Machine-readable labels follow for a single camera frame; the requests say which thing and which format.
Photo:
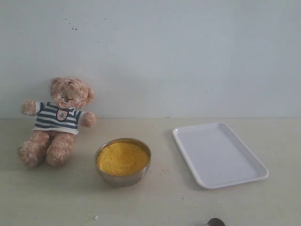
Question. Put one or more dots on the dark red wooden spoon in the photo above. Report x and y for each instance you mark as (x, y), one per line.
(215, 222)

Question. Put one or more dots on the plush teddy bear striped shirt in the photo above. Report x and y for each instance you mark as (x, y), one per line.
(57, 122)

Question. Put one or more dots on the yellow millet grains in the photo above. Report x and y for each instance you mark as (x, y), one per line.
(122, 159)

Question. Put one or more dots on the white rectangular plastic tray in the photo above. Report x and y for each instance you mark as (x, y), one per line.
(217, 157)

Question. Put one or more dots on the steel bowl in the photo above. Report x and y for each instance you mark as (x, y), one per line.
(124, 181)

